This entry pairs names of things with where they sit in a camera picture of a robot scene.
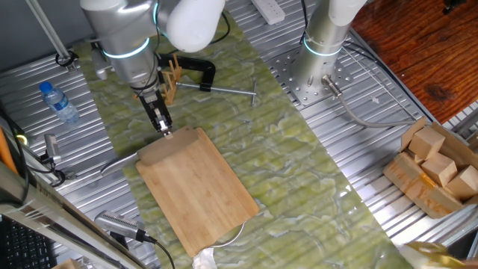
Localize light wooden cube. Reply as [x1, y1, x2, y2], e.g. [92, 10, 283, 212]
[420, 152, 459, 188]
[408, 126, 446, 161]
[446, 165, 478, 201]

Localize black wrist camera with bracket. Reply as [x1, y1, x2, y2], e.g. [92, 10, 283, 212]
[90, 41, 115, 81]

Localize black cable ring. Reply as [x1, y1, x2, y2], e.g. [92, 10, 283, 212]
[55, 50, 80, 69]

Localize small camera on metal mount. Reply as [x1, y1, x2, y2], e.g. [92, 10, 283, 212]
[39, 133, 78, 188]

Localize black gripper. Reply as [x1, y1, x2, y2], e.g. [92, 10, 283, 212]
[140, 87, 175, 140]

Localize brown cardboard box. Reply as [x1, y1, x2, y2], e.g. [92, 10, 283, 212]
[382, 116, 478, 220]

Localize small black object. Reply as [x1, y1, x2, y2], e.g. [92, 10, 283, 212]
[442, 0, 468, 15]

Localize black device cable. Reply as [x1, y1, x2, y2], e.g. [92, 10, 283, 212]
[136, 229, 176, 269]

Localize white power strip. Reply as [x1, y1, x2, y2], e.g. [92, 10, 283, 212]
[249, 0, 287, 26]

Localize clear water bottle blue label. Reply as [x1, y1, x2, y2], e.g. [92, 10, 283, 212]
[39, 81, 81, 125]

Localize wooden knife rack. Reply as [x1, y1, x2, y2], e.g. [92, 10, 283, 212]
[132, 52, 183, 105]

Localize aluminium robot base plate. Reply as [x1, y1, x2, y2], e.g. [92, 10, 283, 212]
[267, 48, 356, 106]

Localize orange cable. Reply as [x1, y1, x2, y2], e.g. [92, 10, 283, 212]
[0, 126, 19, 176]

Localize stainless steel cleaver knife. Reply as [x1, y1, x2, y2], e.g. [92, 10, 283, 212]
[99, 125, 199, 177]

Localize large light wooden block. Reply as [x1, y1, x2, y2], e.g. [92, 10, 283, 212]
[52, 257, 81, 269]

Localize slanted aluminium pole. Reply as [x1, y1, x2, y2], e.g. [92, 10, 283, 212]
[25, 0, 78, 72]

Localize black C-clamp with steel screw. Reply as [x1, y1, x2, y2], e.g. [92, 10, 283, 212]
[156, 52, 258, 108]

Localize silver ribbed handheld device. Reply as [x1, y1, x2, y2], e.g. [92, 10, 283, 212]
[94, 210, 146, 243]

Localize bamboo cutting board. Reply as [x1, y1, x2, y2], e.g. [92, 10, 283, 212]
[135, 127, 261, 258]

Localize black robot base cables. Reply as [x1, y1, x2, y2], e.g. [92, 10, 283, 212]
[298, 0, 310, 48]

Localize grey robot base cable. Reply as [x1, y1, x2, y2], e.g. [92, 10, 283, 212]
[320, 74, 419, 129]

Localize aluminium frame bar with bracket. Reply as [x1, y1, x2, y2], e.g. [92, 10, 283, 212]
[0, 160, 150, 269]

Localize green marble pattern mat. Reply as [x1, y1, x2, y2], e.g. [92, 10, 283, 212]
[72, 10, 414, 269]

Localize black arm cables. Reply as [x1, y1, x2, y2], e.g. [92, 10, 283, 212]
[134, 0, 232, 99]

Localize crumpled white tissue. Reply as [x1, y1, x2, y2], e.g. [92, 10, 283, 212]
[192, 248, 218, 269]

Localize black keyboard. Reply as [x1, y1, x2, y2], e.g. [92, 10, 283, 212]
[0, 216, 57, 269]

